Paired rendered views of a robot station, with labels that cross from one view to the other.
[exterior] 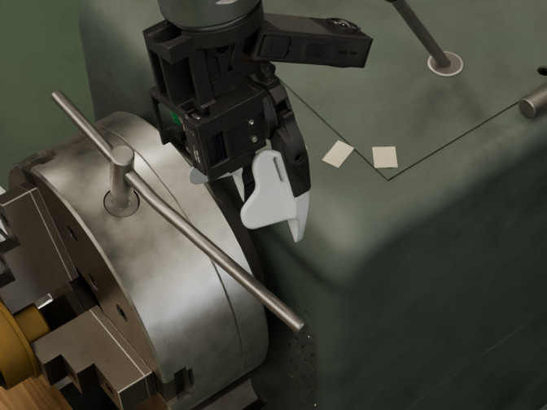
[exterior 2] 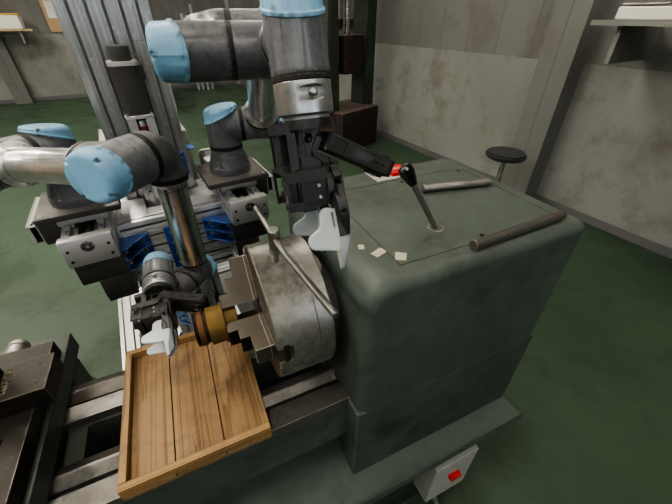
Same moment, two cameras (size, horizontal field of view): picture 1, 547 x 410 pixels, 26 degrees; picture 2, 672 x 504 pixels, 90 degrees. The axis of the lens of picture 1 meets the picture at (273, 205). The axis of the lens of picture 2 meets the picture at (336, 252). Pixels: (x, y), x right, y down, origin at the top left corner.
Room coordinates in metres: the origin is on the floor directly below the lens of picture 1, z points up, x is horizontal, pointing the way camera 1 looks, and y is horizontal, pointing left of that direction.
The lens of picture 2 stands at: (0.20, -0.09, 1.64)
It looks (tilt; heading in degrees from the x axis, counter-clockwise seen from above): 35 degrees down; 12
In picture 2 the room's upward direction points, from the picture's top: straight up
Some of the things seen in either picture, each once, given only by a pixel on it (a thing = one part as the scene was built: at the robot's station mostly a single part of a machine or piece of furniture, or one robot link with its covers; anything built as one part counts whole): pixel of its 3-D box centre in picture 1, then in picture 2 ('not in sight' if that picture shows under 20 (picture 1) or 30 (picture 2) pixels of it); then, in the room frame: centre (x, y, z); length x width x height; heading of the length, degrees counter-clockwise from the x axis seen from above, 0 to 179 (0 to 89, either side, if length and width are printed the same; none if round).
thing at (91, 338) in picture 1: (109, 365); (258, 340); (0.62, 0.16, 1.09); 0.12 x 0.11 x 0.05; 37
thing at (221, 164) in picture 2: not in sight; (228, 156); (1.32, 0.56, 1.21); 0.15 x 0.15 x 0.10
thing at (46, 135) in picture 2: not in sight; (51, 147); (0.98, 0.93, 1.33); 0.13 x 0.12 x 0.14; 172
